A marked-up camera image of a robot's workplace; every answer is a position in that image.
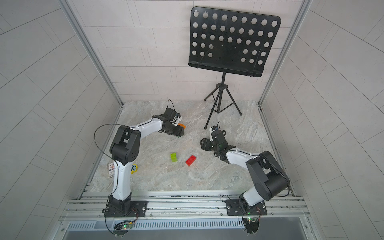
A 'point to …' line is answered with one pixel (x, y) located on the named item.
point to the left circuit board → (121, 228)
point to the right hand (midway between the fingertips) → (203, 141)
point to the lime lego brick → (173, 157)
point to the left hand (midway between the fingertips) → (182, 130)
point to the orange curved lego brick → (184, 126)
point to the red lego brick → (190, 160)
